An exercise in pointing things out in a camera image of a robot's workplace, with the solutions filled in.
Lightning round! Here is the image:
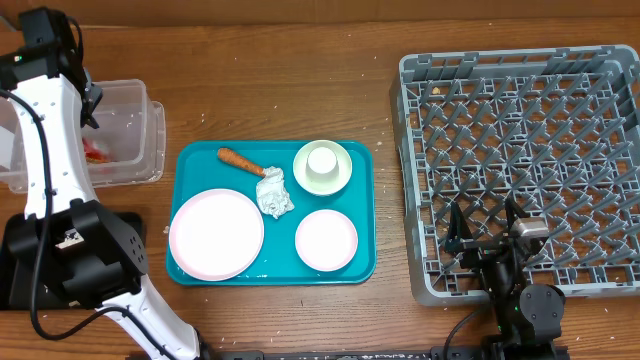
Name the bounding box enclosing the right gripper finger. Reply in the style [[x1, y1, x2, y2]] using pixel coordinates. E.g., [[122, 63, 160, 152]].
[[504, 197, 525, 233], [444, 202, 473, 254]]

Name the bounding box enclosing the red snack wrapper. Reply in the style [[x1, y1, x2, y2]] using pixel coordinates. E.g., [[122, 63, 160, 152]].
[[82, 138, 111, 164]]

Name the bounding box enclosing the orange carrot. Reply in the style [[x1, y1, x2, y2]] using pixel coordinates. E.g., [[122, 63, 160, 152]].
[[217, 148, 265, 177]]

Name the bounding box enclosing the white tissue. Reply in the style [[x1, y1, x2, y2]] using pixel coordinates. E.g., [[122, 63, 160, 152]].
[[256, 167, 295, 219]]

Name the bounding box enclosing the large white plate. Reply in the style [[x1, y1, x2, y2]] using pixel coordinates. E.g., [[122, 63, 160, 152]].
[[169, 189, 265, 282]]

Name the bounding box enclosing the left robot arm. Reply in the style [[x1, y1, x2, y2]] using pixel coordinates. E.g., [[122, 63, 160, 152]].
[[1, 7, 212, 359]]

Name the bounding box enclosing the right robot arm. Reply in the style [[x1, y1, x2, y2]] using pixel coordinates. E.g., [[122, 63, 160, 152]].
[[442, 198, 569, 359]]

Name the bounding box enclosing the clear plastic waste bin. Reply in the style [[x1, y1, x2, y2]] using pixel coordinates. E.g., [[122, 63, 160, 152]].
[[1, 79, 166, 194]]

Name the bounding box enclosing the grey dishwasher rack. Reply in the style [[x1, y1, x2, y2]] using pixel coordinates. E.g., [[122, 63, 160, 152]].
[[390, 45, 639, 306]]

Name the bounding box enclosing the small white plate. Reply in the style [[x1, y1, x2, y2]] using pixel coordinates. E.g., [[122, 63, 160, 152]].
[[295, 209, 359, 272]]

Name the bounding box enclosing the white saucer bowl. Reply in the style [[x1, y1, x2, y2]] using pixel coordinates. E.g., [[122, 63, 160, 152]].
[[293, 140, 352, 196]]

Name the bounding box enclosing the white upside-down cup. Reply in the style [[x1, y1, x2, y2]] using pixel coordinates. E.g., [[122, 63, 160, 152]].
[[307, 147, 338, 175]]

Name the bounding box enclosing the teal plastic serving tray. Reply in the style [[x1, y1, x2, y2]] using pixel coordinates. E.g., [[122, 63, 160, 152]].
[[166, 140, 377, 286]]

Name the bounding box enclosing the black plastic tray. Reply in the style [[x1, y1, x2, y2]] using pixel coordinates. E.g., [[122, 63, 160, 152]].
[[0, 211, 147, 311]]

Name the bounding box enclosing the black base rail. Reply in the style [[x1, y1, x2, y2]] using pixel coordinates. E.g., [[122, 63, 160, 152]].
[[211, 346, 571, 360]]

